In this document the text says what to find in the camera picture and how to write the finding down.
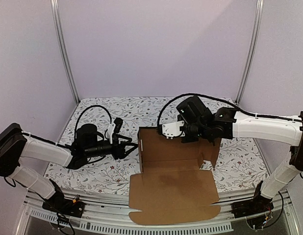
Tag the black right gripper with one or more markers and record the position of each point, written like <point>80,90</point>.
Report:
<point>190,133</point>

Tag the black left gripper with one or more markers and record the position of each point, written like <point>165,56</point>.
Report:
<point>121,147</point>

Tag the brown cardboard box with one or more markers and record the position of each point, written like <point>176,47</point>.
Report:
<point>171,187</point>

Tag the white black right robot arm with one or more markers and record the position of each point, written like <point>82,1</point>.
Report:
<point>232,122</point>

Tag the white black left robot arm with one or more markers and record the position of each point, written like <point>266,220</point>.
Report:
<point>88,143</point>

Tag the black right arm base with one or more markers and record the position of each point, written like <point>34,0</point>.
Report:
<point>258,204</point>

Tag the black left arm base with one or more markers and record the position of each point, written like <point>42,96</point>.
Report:
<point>70,207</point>

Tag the floral white table mat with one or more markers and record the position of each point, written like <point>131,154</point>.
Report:
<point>239,165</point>

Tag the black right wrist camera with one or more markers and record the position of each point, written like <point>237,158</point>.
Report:
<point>172,130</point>

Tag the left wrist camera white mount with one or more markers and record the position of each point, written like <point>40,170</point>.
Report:
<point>113,129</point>

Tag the aluminium front rail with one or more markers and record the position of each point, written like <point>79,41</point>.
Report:
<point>87,213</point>

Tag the right aluminium frame post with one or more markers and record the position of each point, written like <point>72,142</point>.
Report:
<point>251,51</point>

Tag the aluminium frame post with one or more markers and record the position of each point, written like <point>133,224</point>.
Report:
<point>63,51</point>
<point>251,51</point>

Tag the left aluminium frame post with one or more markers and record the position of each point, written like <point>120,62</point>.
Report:
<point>63,51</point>

